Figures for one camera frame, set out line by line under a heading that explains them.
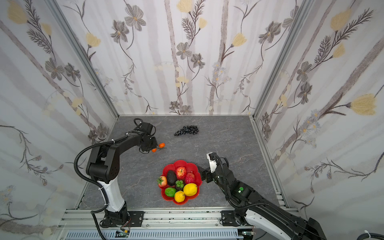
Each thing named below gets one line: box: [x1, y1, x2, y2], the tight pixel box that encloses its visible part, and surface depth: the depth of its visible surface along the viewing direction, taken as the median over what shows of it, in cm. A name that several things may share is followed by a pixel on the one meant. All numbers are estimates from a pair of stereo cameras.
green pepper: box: [164, 187, 177, 198], surface depth 80 cm
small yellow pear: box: [174, 190, 186, 203], surface depth 77 cm
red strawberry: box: [156, 176, 168, 187], surface depth 80 cm
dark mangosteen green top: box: [175, 180, 184, 192], surface depth 82 cm
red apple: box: [176, 166, 187, 180], surface depth 86 cm
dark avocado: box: [167, 170, 177, 186], surface depth 84 cm
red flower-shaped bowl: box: [160, 160, 203, 206], surface depth 82 cm
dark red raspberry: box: [185, 171, 195, 184], surface depth 85 cm
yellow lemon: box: [183, 183, 198, 197], surface depth 79 cm
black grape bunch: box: [174, 125, 199, 136], surface depth 109 cm
